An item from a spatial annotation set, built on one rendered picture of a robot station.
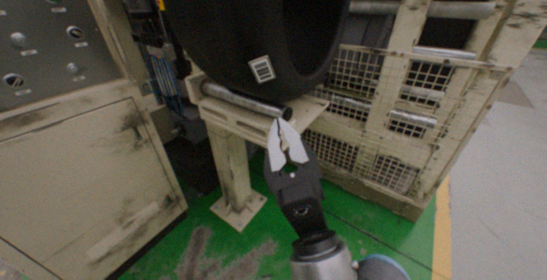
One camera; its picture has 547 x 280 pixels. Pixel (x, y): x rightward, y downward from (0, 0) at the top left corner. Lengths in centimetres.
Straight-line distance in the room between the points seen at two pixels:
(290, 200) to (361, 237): 119
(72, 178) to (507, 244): 209
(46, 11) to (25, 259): 80
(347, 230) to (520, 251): 92
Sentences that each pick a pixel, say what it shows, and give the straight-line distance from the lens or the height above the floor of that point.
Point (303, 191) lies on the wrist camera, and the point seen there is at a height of 100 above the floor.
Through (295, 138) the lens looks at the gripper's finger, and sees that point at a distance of 34.
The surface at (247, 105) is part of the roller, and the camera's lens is 61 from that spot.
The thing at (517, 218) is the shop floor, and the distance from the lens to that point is 203.
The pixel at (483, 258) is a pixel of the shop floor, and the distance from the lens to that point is 168.
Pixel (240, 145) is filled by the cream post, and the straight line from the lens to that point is 106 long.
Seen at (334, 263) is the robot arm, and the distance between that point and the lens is 33.
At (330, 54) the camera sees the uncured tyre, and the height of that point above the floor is 101.
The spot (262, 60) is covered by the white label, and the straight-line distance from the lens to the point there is 42.
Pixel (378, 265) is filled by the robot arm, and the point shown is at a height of 78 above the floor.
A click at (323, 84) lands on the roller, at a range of 77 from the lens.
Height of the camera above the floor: 119
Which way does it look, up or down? 33 degrees down
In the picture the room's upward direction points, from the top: straight up
